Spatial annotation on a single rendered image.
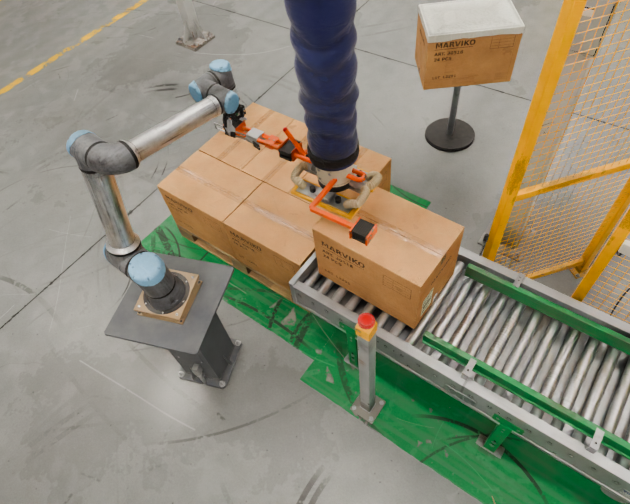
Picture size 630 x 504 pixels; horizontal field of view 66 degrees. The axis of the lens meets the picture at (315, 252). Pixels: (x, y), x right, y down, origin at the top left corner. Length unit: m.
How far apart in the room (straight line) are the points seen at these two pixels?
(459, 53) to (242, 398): 2.59
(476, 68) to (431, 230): 1.62
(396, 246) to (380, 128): 2.17
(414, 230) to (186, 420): 1.71
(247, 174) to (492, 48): 1.80
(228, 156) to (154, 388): 1.57
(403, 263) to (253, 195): 1.26
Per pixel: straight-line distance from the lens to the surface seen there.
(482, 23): 3.59
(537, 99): 2.07
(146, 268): 2.25
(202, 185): 3.26
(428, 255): 2.23
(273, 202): 3.03
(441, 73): 3.61
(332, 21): 1.70
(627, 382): 2.63
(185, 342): 2.37
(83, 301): 3.75
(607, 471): 2.42
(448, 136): 4.20
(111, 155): 1.90
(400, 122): 4.35
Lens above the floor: 2.76
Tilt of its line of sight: 54 degrees down
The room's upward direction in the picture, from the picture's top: 9 degrees counter-clockwise
